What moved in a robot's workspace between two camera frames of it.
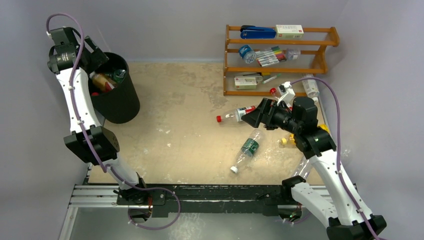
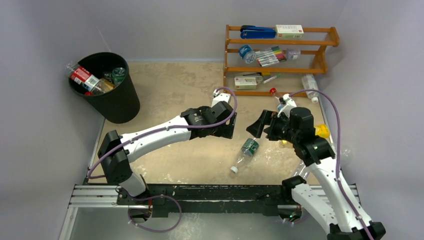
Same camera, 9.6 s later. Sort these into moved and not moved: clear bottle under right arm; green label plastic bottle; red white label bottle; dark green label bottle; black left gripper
Moved: black left gripper; red white label bottle
Not moved: clear bottle under right arm; dark green label bottle; green label plastic bottle
